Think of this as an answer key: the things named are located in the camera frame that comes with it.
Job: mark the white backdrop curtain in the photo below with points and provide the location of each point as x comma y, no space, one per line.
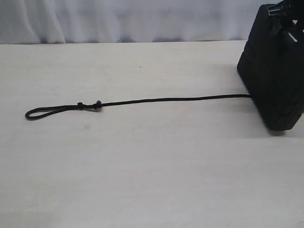
111,21

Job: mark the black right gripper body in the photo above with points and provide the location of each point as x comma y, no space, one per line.
287,14

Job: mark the black plastic carry case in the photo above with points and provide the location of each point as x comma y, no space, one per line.
271,67

